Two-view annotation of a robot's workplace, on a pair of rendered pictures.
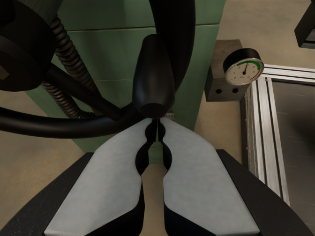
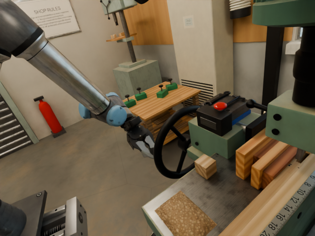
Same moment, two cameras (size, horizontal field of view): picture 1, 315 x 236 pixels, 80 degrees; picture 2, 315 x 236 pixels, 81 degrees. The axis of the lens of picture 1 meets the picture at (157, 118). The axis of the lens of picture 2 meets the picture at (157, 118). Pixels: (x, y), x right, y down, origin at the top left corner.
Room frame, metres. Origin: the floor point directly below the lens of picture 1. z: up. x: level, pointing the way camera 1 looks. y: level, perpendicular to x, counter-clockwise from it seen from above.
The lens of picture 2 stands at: (0.55, -0.24, 1.24)
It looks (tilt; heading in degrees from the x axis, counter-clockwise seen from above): 29 degrees down; 148
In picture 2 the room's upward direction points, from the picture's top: 14 degrees counter-clockwise
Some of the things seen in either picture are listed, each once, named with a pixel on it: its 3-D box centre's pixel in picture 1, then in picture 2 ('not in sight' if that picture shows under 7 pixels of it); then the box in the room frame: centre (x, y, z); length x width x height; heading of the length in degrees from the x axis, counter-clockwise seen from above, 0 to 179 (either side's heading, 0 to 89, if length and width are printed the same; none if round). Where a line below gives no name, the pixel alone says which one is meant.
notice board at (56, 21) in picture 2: not in sight; (50, 17); (-2.46, 0.38, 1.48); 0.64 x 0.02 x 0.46; 89
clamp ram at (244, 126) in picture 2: not in sight; (247, 130); (0.35, 0.12, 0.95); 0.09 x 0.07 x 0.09; 86
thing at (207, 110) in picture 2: not in sight; (220, 109); (0.28, 0.12, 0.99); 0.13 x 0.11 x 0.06; 86
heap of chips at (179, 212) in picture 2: not in sight; (183, 214); (0.37, -0.13, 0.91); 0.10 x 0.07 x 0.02; 176
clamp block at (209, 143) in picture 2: not in sight; (223, 131); (0.28, 0.13, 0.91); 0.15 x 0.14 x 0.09; 86
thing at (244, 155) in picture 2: not in sight; (271, 139); (0.40, 0.14, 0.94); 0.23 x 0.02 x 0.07; 86
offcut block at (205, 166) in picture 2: not in sight; (205, 166); (0.33, -0.01, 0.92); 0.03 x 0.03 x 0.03; 88
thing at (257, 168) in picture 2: not in sight; (284, 150); (0.44, 0.12, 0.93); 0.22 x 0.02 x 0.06; 86
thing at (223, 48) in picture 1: (223, 71); not in sight; (0.31, -0.16, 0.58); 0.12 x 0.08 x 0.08; 176
